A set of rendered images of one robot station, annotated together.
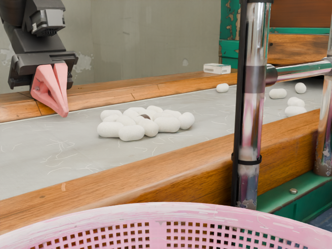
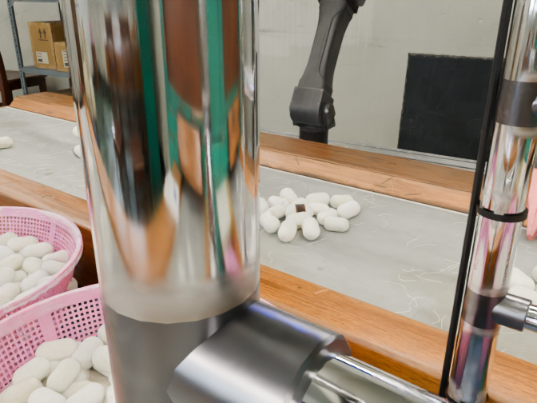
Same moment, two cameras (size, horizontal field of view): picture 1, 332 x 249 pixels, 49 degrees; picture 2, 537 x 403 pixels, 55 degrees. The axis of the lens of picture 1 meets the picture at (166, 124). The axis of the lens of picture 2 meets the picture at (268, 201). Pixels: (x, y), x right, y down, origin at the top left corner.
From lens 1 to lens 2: 0.34 m
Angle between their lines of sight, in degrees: 72
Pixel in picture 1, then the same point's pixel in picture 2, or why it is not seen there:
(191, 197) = not seen: hidden behind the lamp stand
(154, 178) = (367, 334)
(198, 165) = (425, 360)
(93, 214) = not seen: hidden behind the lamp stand
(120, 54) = not seen: outside the picture
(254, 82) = (466, 307)
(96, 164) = (427, 301)
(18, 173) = (372, 267)
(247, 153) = (451, 386)
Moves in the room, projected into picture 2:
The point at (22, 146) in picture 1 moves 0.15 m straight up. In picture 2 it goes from (428, 248) to (446, 119)
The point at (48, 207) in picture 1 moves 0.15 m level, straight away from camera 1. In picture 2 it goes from (285, 295) to (404, 251)
